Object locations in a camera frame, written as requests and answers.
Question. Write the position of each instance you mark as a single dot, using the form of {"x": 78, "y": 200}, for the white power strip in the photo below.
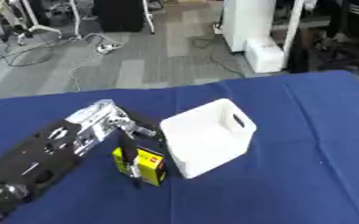
{"x": 107, "y": 47}

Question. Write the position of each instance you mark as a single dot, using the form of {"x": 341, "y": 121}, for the white wheeled stand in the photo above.
{"x": 32, "y": 20}

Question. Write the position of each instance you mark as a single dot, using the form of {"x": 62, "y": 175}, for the black chair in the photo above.
{"x": 336, "y": 38}

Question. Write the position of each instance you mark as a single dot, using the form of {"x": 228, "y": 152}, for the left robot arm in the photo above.
{"x": 39, "y": 151}

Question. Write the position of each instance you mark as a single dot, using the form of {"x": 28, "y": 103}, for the black cabinet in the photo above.
{"x": 119, "y": 14}

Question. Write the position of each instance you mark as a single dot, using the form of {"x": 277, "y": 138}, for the white cabinet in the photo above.
{"x": 251, "y": 32}

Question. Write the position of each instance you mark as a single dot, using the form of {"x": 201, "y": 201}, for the yellow and black box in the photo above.
{"x": 149, "y": 164}

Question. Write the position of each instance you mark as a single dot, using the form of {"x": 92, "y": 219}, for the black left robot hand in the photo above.
{"x": 128, "y": 145}

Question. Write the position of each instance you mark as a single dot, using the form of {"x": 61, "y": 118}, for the white plastic box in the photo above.
{"x": 203, "y": 140}

